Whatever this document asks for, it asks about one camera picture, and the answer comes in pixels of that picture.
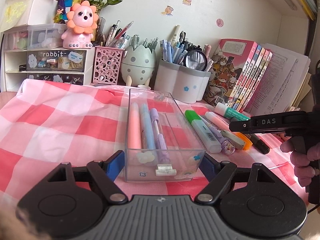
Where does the pink lion toy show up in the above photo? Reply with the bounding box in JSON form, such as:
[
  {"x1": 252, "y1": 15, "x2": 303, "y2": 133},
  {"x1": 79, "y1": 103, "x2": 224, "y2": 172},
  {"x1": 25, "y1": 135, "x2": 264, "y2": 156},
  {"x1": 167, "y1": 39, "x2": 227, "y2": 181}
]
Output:
[{"x1": 61, "y1": 0, "x2": 99, "y2": 49}]

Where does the clear plastic organizer tray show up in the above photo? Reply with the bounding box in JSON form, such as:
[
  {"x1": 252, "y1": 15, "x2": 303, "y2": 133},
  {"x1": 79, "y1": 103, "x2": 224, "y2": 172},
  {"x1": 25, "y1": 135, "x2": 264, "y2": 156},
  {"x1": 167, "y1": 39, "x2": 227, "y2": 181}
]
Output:
[{"x1": 125, "y1": 88, "x2": 205, "y2": 182}]

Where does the green egg pen holder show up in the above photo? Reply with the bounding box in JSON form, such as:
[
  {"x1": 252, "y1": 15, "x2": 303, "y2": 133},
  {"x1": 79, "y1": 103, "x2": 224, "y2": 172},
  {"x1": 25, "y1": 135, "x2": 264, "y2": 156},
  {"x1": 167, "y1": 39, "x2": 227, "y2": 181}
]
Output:
[{"x1": 120, "y1": 45, "x2": 156, "y2": 87}]

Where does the white drawer organizer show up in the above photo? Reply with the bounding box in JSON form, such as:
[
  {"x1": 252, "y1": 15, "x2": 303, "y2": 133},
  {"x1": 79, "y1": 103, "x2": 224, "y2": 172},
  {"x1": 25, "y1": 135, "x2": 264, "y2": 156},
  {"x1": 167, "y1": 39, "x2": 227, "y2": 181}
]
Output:
[{"x1": 1, "y1": 48, "x2": 95, "y2": 92}]

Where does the orange highlighter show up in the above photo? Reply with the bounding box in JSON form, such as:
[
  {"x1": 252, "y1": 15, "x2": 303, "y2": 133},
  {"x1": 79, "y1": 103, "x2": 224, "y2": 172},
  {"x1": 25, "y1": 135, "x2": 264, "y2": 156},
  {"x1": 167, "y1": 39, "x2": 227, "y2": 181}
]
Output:
[{"x1": 234, "y1": 132, "x2": 253, "y2": 151}]

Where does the pink spine cartoon book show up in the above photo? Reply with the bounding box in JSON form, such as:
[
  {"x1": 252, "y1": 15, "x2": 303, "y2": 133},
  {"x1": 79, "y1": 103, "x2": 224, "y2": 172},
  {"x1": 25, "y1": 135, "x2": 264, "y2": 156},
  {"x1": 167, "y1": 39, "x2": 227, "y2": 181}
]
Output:
[{"x1": 240, "y1": 50, "x2": 272, "y2": 112}]

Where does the white storage box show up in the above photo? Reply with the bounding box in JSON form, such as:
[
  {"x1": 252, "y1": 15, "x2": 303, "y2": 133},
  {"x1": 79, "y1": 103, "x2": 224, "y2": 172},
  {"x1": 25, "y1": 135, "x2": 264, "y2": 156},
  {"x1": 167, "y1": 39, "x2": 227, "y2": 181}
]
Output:
[{"x1": 1, "y1": 0, "x2": 58, "y2": 32}]

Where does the clear storage box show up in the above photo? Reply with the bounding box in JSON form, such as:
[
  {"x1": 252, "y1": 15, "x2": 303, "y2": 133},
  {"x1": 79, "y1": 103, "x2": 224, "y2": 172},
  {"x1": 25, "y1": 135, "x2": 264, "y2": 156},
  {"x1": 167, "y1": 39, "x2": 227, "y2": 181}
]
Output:
[{"x1": 4, "y1": 23, "x2": 67, "y2": 50}]

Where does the pink white correction pen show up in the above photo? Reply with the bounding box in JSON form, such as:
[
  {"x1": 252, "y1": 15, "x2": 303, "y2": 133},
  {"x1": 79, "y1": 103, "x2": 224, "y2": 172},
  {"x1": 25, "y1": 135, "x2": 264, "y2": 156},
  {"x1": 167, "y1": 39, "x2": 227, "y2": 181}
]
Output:
[{"x1": 205, "y1": 112, "x2": 230, "y2": 132}]

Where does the blue spine cartoon book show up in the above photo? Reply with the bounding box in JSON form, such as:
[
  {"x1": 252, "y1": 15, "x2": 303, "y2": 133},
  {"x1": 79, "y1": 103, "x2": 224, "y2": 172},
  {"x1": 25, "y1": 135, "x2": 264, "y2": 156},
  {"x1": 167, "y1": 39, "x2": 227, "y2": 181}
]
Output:
[{"x1": 232, "y1": 45, "x2": 261, "y2": 109}]

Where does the pencil lead refill case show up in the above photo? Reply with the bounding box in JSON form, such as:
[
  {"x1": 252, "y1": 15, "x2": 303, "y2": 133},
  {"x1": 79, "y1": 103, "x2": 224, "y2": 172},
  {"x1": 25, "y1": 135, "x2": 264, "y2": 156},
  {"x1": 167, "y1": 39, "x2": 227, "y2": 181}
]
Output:
[{"x1": 220, "y1": 130, "x2": 245, "y2": 150}]

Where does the purple pen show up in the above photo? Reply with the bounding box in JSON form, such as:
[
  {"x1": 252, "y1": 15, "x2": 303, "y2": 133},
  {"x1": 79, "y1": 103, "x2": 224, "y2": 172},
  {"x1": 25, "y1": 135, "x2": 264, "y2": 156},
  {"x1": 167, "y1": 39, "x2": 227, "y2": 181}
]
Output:
[{"x1": 150, "y1": 108, "x2": 170, "y2": 164}]

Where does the light blue pen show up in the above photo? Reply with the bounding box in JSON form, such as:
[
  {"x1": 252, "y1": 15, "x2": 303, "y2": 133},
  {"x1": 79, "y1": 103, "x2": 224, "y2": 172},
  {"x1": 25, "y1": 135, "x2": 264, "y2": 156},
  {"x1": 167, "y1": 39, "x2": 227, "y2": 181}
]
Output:
[{"x1": 139, "y1": 103, "x2": 156, "y2": 150}]

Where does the pink perforated pen holder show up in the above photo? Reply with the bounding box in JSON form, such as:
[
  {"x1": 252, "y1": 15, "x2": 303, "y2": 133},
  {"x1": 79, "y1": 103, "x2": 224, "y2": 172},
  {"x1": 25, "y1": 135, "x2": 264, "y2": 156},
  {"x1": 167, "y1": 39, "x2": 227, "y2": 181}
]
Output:
[{"x1": 92, "y1": 46, "x2": 124, "y2": 85}]

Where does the pink highlighter pen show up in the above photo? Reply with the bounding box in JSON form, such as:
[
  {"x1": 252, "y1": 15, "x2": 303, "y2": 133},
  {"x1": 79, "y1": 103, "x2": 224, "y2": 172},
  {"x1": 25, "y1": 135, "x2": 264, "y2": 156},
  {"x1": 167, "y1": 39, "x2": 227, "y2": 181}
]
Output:
[{"x1": 127, "y1": 102, "x2": 142, "y2": 149}]

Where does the black magnifying glass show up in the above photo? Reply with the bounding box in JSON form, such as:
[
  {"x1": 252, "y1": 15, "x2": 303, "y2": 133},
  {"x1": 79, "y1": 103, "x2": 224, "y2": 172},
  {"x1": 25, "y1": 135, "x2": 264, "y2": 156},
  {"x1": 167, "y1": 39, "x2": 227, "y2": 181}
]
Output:
[{"x1": 183, "y1": 50, "x2": 208, "y2": 71}]

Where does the green white glue stick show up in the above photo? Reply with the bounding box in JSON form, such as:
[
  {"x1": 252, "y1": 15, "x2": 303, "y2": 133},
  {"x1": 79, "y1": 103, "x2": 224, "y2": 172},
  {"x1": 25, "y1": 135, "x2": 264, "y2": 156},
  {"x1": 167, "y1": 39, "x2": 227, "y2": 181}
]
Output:
[{"x1": 214, "y1": 102, "x2": 249, "y2": 121}]

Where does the red pink checkered cloth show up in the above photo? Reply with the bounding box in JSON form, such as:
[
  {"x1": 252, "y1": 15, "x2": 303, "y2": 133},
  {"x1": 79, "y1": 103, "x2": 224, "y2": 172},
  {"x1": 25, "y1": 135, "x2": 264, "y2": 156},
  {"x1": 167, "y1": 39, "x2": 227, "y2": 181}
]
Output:
[{"x1": 1, "y1": 80, "x2": 308, "y2": 205}]

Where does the right hand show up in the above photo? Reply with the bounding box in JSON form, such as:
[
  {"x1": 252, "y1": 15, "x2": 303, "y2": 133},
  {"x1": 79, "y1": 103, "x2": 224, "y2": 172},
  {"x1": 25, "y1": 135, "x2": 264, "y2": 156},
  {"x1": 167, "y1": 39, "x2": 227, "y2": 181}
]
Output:
[{"x1": 280, "y1": 139, "x2": 319, "y2": 187}]

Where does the green cap highlighter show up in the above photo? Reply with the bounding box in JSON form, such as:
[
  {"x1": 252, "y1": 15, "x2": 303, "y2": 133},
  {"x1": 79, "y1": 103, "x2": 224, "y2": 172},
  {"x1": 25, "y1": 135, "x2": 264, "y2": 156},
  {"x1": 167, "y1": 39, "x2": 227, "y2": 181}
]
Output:
[{"x1": 184, "y1": 110, "x2": 222, "y2": 153}]

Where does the lilac character pen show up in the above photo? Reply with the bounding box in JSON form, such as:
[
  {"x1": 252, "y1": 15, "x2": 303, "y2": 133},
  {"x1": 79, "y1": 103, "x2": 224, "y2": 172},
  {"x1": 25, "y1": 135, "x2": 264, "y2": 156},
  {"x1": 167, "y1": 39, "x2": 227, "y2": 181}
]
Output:
[{"x1": 200, "y1": 116, "x2": 235, "y2": 155}]

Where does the white flower pen holder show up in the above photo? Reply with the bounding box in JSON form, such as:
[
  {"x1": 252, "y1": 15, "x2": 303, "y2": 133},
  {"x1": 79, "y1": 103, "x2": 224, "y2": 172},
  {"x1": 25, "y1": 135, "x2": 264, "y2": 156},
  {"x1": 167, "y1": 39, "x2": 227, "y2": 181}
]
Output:
[{"x1": 154, "y1": 60, "x2": 211, "y2": 103}]

